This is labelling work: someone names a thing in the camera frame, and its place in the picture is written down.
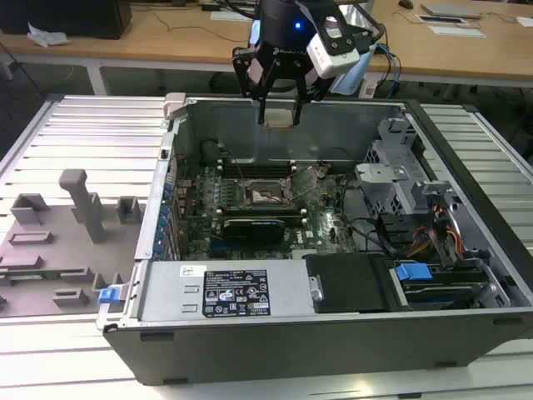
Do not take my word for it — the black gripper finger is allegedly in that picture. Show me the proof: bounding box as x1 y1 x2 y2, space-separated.
232 46 276 126
291 73 334 126

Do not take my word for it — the silver CPU plate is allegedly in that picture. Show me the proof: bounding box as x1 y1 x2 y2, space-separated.
265 108 295 131

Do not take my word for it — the CPU socket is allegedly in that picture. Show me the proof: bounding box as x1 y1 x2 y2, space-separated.
242 178 292 208

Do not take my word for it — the wooden desk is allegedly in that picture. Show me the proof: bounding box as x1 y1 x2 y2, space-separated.
0 0 533 91

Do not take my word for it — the grey metal disk bay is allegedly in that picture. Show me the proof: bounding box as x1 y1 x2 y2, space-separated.
356 118 459 218

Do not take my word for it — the green motherboard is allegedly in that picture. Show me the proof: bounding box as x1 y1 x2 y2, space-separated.
172 164 367 262

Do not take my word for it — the black graphics card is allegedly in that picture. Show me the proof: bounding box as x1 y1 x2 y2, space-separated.
222 216 287 248

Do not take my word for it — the white framed paper sheet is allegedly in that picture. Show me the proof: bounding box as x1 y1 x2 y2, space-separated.
414 14 470 27

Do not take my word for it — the silver laptop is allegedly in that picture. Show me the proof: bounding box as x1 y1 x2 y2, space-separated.
420 2 484 20

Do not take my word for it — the black monitor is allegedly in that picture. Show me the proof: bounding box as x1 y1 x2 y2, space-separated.
0 0 133 41

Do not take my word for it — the crumpled white paper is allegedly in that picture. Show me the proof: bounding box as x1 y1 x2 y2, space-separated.
27 22 70 48

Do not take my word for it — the hard disk in blue carrier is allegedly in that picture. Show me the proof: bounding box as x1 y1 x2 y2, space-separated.
391 260 492 312

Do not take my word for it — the grey power supply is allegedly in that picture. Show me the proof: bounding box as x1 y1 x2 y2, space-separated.
137 260 322 324

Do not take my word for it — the black open PC case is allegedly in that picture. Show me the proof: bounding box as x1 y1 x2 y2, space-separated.
96 93 533 387

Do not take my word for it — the grey parts rack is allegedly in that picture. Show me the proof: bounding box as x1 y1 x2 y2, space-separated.
0 168 147 318

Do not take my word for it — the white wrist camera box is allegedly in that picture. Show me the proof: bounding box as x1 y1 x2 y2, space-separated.
306 15 361 80

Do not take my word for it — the grey case handle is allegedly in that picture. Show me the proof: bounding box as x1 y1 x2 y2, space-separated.
162 92 188 122

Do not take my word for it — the blue cable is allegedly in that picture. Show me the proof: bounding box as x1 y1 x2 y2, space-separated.
372 39 403 99

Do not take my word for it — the black cable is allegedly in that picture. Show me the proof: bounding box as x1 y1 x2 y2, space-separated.
341 174 401 256

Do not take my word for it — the orange yellow wire bundle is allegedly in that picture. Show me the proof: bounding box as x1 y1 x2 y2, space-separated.
410 203 466 259

